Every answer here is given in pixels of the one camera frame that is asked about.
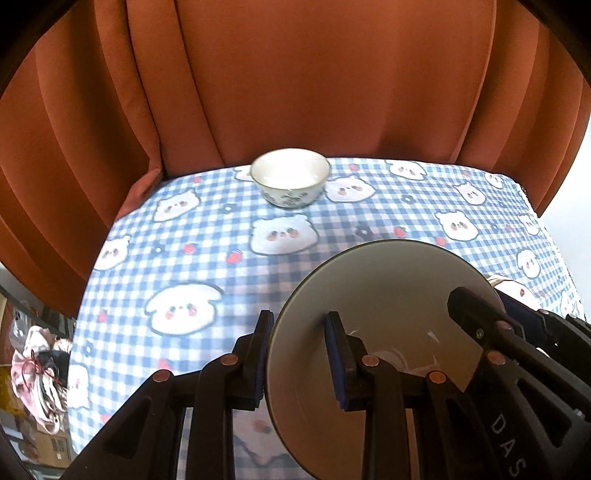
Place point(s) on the pink cloth bundle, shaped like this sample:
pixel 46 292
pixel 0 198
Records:
pixel 39 378

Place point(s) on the cardboard box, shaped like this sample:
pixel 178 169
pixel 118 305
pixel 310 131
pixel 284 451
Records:
pixel 51 447

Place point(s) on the orange curtain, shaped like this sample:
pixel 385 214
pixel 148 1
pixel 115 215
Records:
pixel 295 78

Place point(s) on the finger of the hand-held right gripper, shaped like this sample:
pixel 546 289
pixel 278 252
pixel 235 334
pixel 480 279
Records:
pixel 480 318
pixel 561 334

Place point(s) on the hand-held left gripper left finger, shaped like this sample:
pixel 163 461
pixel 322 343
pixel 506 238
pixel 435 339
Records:
pixel 259 369

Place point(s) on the green floral bowl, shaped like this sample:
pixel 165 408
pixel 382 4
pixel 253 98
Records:
pixel 290 177
pixel 351 295

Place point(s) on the blue checked printed tablecloth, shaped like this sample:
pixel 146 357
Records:
pixel 184 258

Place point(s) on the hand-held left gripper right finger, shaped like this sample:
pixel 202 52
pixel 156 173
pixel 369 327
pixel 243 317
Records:
pixel 335 360

